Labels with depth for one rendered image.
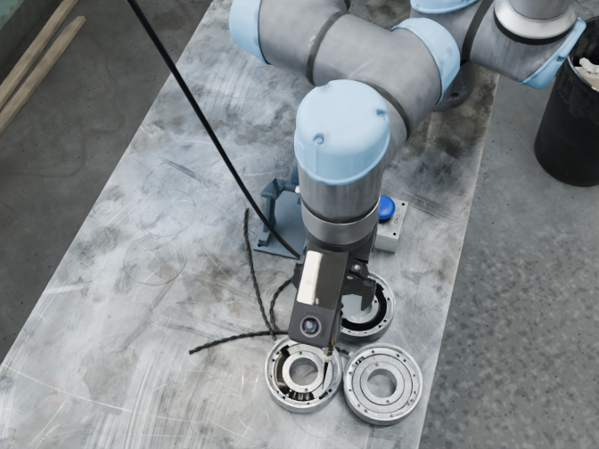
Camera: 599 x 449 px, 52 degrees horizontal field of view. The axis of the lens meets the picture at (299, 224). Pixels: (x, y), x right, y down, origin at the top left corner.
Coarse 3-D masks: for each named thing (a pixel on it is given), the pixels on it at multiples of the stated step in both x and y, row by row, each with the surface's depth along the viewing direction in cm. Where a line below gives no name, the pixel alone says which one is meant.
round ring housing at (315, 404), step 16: (272, 352) 85; (304, 352) 86; (336, 352) 84; (272, 368) 85; (288, 368) 84; (320, 368) 84; (336, 368) 84; (272, 384) 83; (288, 384) 83; (320, 384) 83; (336, 384) 82; (288, 400) 82; (320, 400) 82
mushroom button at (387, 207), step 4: (384, 196) 93; (380, 200) 93; (384, 200) 92; (388, 200) 93; (392, 200) 93; (380, 204) 92; (384, 204) 92; (388, 204) 92; (392, 204) 92; (380, 208) 92; (384, 208) 92; (388, 208) 92; (392, 208) 92; (380, 212) 92; (384, 212) 92; (388, 212) 92; (392, 212) 92; (380, 216) 92; (384, 216) 92; (388, 216) 92
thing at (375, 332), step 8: (376, 280) 91; (384, 280) 89; (384, 288) 90; (392, 296) 88; (376, 304) 89; (392, 304) 88; (376, 312) 88; (392, 312) 87; (352, 320) 88; (360, 320) 88; (368, 320) 88; (344, 328) 87; (376, 328) 87; (384, 328) 86; (344, 336) 87; (352, 336) 86; (360, 336) 85; (368, 336) 86; (376, 336) 87
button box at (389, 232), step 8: (400, 200) 96; (400, 208) 95; (392, 216) 94; (400, 216) 94; (384, 224) 94; (392, 224) 94; (400, 224) 94; (384, 232) 93; (392, 232) 93; (400, 232) 95; (376, 240) 95; (384, 240) 94; (392, 240) 93; (376, 248) 97; (384, 248) 96; (392, 248) 95
